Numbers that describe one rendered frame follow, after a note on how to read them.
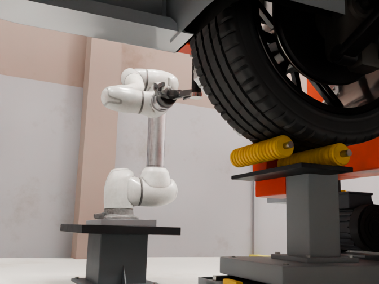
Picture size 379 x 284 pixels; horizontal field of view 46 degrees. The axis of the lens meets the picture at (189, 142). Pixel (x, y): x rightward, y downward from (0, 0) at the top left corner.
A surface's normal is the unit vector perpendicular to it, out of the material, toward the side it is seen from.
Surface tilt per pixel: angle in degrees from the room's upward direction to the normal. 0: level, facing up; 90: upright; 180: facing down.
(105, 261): 90
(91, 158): 90
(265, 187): 90
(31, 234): 90
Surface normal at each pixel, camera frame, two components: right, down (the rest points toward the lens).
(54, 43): 0.45, -0.15
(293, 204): -0.92, -0.10
